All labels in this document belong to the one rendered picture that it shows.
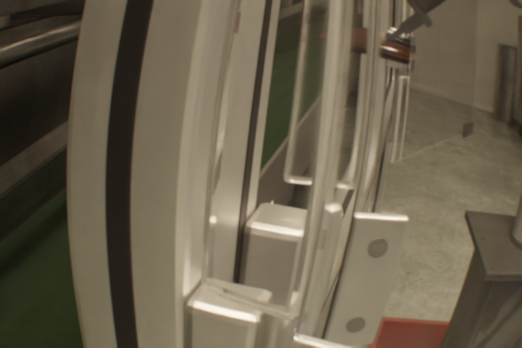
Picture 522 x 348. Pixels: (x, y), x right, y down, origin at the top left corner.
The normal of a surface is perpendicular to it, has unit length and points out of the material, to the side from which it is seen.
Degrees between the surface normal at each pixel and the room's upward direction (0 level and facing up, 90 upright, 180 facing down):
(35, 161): 55
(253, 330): 90
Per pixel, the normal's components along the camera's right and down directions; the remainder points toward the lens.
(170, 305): -0.24, 0.28
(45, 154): 0.85, -0.39
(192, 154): 0.80, 0.27
